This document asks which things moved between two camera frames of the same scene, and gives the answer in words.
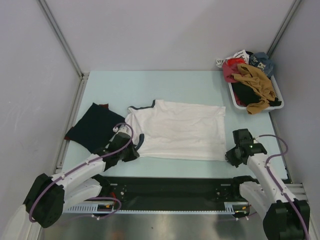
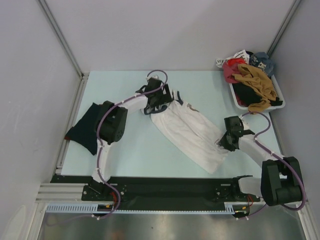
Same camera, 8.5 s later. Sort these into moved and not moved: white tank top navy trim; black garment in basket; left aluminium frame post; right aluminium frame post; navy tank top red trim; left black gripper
Moved: white tank top navy trim; left black gripper
Not moved: black garment in basket; left aluminium frame post; navy tank top red trim; right aluminium frame post
